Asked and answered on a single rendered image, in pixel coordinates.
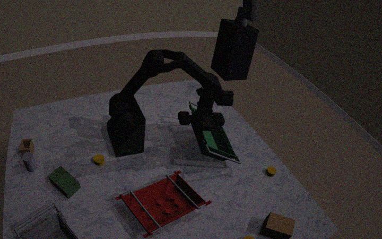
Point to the red plastic tray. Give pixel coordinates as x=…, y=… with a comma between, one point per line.
x=161, y=191

